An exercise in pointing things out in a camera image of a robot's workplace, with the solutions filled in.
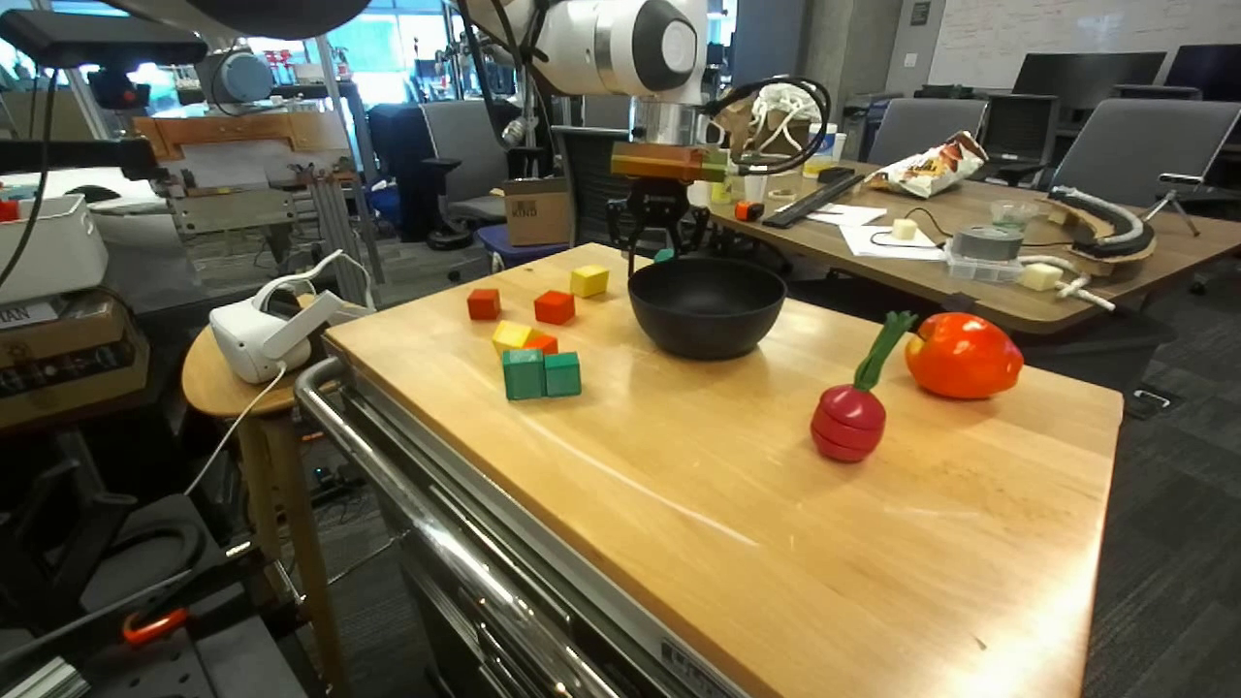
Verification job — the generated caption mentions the green double block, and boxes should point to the green double block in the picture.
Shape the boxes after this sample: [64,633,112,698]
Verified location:
[500,350,583,399]

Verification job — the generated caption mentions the red toy radish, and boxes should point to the red toy radish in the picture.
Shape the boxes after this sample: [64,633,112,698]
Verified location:
[809,309,915,465]

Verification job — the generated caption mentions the white paper sheets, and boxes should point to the white paper sheets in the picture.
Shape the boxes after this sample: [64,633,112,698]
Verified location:
[815,204,941,258]

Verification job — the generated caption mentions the grey office chair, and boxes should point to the grey office chair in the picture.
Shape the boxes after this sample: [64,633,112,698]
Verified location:
[1049,97,1241,204]

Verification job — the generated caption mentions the black bowl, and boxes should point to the black bowl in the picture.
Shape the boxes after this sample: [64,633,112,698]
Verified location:
[626,258,786,359]

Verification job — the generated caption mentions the orange block behind yellow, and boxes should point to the orange block behind yellow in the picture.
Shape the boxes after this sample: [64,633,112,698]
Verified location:
[528,330,557,354]

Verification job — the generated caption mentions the snack chip bag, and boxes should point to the snack chip bag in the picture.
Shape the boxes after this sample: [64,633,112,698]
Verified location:
[888,130,987,196]

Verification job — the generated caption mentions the chrome cart handle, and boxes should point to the chrome cart handle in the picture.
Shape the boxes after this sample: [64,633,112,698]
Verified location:
[293,357,621,698]

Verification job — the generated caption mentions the white metal cart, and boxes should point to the white metal cart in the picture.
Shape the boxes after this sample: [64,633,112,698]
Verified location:
[323,247,1120,698]

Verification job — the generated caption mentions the red cube block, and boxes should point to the red cube block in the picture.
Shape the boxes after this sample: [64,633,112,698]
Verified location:
[465,288,500,321]
[535,291,572,327]

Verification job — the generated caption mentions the round wooden stool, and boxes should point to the round wooden stool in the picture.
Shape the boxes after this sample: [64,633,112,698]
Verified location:
[181,330,347,698]

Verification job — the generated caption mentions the white VR headset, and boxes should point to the white VR headset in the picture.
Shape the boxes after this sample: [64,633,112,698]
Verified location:
[209,247,376,385]

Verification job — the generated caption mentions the yellow cube block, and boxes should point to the yellow cube block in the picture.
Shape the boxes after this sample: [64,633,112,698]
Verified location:
[571,262,610,299]

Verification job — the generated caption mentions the wooden office desk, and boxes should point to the wooden office desk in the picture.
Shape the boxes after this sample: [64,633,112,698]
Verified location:
[709,164,1241,332]

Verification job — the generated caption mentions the yellow block by orange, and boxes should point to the yellow block by orange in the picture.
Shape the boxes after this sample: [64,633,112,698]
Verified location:
[493,321,535,354]

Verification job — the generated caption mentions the orange red toy apple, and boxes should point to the orange red toy apple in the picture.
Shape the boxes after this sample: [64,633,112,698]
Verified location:
[904,309,1022,399]

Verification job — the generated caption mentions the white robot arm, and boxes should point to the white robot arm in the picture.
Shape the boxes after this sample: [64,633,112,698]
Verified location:
[461,0,707,253]

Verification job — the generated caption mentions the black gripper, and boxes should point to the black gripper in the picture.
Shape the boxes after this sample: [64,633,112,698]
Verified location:
[610,177,709,271]

